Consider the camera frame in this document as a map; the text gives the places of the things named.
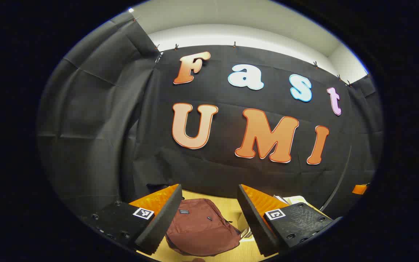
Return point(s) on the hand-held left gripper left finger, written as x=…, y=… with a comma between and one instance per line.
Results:
x=160, y=227

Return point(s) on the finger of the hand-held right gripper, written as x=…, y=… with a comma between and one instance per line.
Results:
x=359, y=189

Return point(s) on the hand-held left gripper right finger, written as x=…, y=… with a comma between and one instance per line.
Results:
x=255, y=225

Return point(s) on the maroon schoolbag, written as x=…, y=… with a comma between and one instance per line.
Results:
x=200, y=233

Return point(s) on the white bookshelf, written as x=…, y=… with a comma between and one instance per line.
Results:
x=297, y=199

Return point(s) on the black backdrop cloth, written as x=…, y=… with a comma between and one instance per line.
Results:
x=129, y=120

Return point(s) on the row of small backdrop clips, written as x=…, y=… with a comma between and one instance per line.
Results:
x=234, y=44

